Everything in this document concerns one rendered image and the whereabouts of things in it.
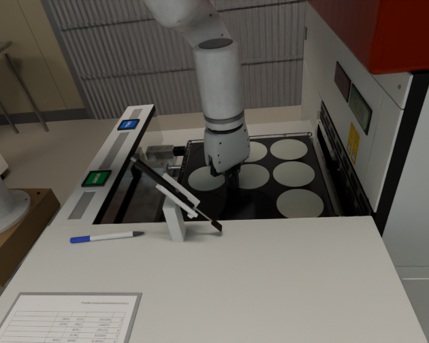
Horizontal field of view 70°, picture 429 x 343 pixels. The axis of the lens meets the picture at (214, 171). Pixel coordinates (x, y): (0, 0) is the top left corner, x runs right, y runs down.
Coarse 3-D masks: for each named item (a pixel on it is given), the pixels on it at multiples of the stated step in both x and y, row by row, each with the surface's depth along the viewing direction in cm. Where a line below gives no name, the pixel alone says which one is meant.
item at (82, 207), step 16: (128, 112) 102; (144, 112) 100; (112, 144) 86; (128, 144) 85; (96, 160) 81; (112, 160) 81; (112, 176) 74; (80, 192) 71; (96, 192) 70; (64, 208) 67; (80, 208) 67; (96, 208) 66; (64, 224) 63; (80, 224) 62
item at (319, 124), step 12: (324, 120) 86; (324, 132) 82; (324, 144) 89; (324, 156) 84; (336, 156) 72; (336, 168) 72; (336, 180) 76; (348, 180) 65; (336, 192) 73; (348, 192) 63; (348, 204) 69; (360, 204) 60
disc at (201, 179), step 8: (200, 168) 82; (208, 168) 82; (192, 176) 80; (200, 176) 80; (208, 176) 79; (224, 176) 78; (192, 184) 78; (200, 184) 77; (208, 184) 77; (216, 184) 76
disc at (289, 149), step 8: (272, 144) 87; (280, 144) 87; (288, 144) 86; (296, 144) 86; (304, 144) 85; (272, 152) 84; (280, 152) 84; (288, 152) 83; (296, 152) 83; (304, 152) 82
